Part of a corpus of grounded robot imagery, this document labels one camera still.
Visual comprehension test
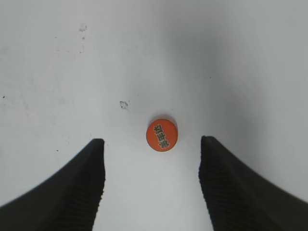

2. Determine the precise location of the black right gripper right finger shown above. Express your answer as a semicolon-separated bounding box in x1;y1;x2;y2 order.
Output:
198;136;308;231

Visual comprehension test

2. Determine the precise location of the orange bottle cap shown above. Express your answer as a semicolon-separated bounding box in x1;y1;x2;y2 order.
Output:
146;118;179;152

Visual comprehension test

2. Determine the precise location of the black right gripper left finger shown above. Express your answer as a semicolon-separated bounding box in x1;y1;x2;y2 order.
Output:
0;139;105;231

